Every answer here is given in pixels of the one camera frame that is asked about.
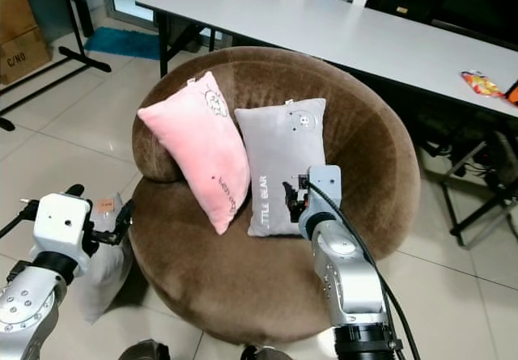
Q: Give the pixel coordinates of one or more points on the long white table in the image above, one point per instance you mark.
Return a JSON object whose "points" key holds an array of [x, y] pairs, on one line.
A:
{"points": [[332, 28]]}

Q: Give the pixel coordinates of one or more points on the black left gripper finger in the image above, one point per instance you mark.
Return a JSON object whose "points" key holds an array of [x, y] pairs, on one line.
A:
{"points": [[75, 189], [125, 217]]}

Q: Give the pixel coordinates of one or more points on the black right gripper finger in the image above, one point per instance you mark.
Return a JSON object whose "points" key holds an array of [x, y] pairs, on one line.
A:
{"points": [[287, 195]]}

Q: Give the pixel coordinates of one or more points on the grey robot right foot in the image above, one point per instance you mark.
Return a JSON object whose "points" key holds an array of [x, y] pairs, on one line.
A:
{"points": [[265, 353]]}

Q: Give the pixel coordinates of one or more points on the light grey pillow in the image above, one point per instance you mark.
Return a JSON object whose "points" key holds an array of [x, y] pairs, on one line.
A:
{"points": [[107, 283]]}

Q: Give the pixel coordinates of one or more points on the black furniture with label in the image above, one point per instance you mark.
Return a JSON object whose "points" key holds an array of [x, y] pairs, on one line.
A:
{"points": [[445, 4]]}

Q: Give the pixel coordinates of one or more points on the teal floor mat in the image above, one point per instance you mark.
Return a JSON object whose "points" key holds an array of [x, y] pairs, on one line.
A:
{"points": [[121, 43]]}

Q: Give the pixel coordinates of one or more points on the brown round plush sofa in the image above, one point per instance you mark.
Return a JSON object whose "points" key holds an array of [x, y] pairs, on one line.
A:
{"points": [[235, 287]]}

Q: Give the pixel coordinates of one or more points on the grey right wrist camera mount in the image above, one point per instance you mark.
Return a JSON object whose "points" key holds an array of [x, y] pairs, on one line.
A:
{"points": [[325, 184]]}

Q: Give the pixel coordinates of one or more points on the black office chair base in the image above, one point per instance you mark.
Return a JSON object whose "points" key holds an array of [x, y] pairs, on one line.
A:
{"points": [[477, 159]]}

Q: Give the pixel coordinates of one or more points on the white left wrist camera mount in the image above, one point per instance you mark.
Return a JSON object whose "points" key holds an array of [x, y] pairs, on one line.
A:
{"points": [[62, 224]]}

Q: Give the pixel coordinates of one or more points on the printed cardboard box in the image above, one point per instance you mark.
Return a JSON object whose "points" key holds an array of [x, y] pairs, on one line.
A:
{"points": [[24, 57]]}

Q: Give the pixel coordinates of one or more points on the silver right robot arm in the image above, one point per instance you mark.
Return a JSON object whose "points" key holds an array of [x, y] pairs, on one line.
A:
{"points": [[352, 291]]}

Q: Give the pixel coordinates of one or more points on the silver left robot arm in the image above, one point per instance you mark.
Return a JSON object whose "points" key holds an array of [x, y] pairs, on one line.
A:
{"points": [[32, 311]]}

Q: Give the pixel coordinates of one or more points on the colourful snack packet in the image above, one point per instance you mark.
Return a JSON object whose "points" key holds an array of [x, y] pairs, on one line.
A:
{"points": [[481, 83]]}

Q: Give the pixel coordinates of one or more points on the plain cardboard box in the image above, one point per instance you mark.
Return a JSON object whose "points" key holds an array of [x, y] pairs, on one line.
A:
{"points": [[14, 12]]}

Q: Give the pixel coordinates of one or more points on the orange object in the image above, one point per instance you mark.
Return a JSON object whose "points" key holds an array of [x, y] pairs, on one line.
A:
{"points": [[512, 95]]}

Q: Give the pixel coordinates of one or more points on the pink bear pillow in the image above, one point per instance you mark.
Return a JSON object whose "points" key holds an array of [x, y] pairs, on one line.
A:
{"points": [[198, 146]]}

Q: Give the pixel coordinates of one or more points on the grey little bear pillow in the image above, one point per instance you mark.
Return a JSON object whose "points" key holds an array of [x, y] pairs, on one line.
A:
{"points": [[279, 162]]}

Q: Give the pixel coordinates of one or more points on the black metal rack stand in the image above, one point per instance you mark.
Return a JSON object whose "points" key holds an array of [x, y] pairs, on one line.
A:
{"points": [[89, 61]]}

